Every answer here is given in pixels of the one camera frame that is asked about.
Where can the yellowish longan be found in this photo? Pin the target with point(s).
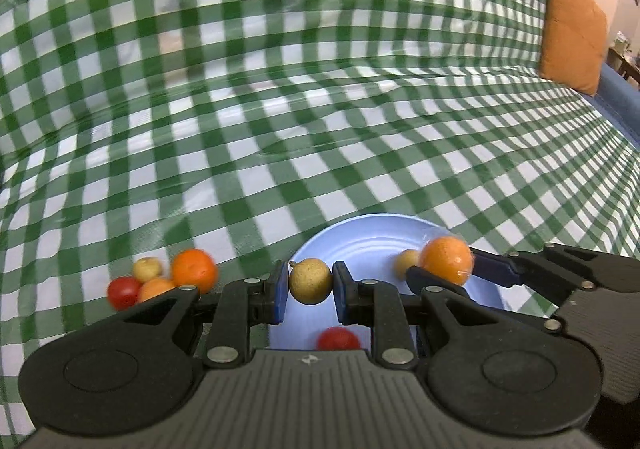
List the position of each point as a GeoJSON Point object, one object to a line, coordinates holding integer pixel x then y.
{"type": "Point", "coordinates": [147, 269]}

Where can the orange cushion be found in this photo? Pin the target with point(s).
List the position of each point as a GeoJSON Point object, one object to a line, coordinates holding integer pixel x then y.
{"type": "Point", "coordinates": [572, 34]}

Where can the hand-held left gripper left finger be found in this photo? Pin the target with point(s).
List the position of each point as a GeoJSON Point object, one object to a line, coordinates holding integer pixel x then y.
{"type": "Point", "coordinates": [280, 295]}

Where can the large orange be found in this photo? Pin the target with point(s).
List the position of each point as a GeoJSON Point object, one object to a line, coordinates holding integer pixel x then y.
{"type": "Point", "coordinates": [195, 270]}
{"type": "Point", "coordinates": [446, 260]}

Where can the green checkered tablecloth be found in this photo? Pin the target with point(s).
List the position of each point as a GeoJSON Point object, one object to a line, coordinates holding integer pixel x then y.
{"type": "Point", "coordinates": [300, 104]}

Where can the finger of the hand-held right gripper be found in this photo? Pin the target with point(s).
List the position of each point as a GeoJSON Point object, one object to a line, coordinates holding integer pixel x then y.
{"type": "Point", "coordinates": [422, 276]}
{"type": "Point", "coordinates": [492, 270]}

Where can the wooden side table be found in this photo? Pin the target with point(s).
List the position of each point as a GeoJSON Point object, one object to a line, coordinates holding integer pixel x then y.
{"type": "Point", "coordinates": [627, 66]}

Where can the red cherry tomato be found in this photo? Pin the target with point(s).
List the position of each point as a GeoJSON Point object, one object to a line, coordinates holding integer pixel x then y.
{"type": "Point", "coordinates": [124, 293]}
{"type": "Point", "coordinates": [338, 340]}

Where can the light blue plate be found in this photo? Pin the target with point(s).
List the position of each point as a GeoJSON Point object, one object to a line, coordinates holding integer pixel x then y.
{"type": "Point", "coordinates": [360, 244]}

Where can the small orange kumquat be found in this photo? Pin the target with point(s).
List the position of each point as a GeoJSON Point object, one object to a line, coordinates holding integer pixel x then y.
{"type": "Point", "coordinates": [156, 290]}

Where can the small tan longan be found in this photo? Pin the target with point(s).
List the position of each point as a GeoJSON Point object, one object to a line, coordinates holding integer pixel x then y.
{"type": "Point", "coordinates": [406, 263]}

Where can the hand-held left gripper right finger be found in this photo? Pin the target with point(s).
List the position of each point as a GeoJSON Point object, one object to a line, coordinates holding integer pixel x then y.
{"type": "Point", "coordinates": [341, 295]}

